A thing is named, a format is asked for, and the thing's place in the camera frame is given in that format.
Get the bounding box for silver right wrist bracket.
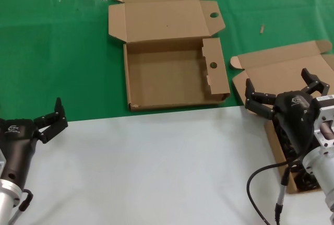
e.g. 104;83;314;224
312;93;334;149

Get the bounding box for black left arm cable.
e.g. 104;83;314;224
9;188;34;225

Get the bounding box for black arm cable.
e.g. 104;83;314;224
246;157;300;225
9;188;34;225

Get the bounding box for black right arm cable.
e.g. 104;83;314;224
246;157;300;225

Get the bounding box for cardboard box with round holes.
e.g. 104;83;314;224
108;0;232;112

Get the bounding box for black power cable bundle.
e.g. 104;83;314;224
272;119;324;192

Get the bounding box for open brown cardboard box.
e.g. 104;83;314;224
230;39;334;195

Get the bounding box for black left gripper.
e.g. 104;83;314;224
0;97;69;187

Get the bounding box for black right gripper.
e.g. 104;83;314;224
244;68;330;155

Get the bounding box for green table cloth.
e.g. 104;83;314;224
0;0;334;123

